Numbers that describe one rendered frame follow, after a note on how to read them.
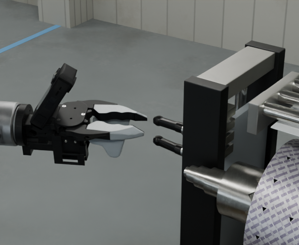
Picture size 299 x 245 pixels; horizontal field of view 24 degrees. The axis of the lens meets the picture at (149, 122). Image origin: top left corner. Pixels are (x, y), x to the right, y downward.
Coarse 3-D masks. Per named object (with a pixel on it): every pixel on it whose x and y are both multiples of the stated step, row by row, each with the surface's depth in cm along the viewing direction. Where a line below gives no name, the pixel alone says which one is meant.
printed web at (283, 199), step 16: (288, 144) 74; (272, 160) 72; (288, 160) 71; (272, 176) 71; (288, 176) 70; (256, 192) 71; (272, 192) 70; (288, 192) 69; (256, 208) 70; (272, 208) 69; (288, 208) 69; (256, 224) 70; (272, 224) 69; (288, 224) 68; (256, 240) 71; (272, 240) 70; (288, 240) 68
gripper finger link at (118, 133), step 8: (88, 128) 114; (96, 128) 114; (104, 128) 114; (112, 128) 114; (120, 128) 114; (128, 128) 114; (136, 128) 114; (112, 136) 113; (120, 136) 113; (128, 136) 114; (136, 136) 114; (104, 144) 116; (112, 144) 115; (120, 144) 115; (112, 152) 116; (120, 152) 116
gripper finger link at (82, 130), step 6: (78, 126) 114; (84, 126) 114; (66, 132) 114; (72, 132) 113; (78, 132) 113; (84, 132) 113; (90, 132) 113; (96, 132) 113; (102, 132) 113; (108, 132) 113; (78, 138) 113; (84, 138) 113; (90, 138) 113; (96, 138) 114; (102, 138) 114; (108, 138) 113
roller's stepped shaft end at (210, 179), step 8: (192, 168) 82; (200, 168) 81; (208, 168) 82; (216, 168) 81; (192, 176) 82; (200, 176) 81; (208, 176) 80; (216, 176) 80; (200, 184) 81; (208, 184) 80; (216, 184) 79; (208, 192) 80; (216, 192) 80
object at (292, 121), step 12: (276, 84) 76; (288, 84) 76; (264, 96) 73; (276, 96) 74; (288, 96) 74; (252, 108) 72; (264, 108) 72; (276, 108) 71; (288, 108) 71; (252, 120) 72; (264, 120) 73; (288, 120) 71; (252, 132) 73; (288, 132) 70
